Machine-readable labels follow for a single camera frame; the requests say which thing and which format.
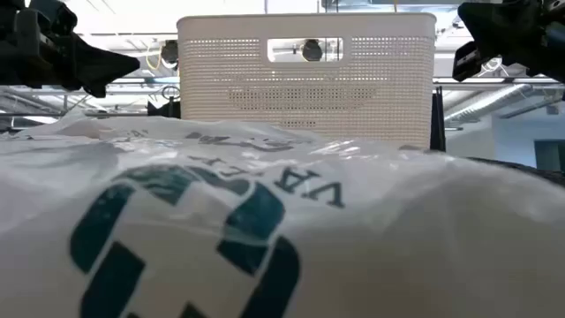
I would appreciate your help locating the white perforated plastic basket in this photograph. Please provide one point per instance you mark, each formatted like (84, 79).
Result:
(304, 97)

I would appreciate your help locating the white pouch with teal print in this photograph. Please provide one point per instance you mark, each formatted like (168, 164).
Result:
(353, 247)

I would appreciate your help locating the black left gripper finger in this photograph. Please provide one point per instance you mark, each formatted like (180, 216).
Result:
(101, 68)

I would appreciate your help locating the round black ceiling fixture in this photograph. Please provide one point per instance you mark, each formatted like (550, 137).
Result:
(169, 52)
(312, 50)

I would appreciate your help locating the silver ceiling duct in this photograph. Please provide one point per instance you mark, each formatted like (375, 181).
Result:
(490, 101)

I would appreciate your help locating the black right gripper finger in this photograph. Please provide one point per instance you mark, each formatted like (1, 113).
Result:
(507, 26)

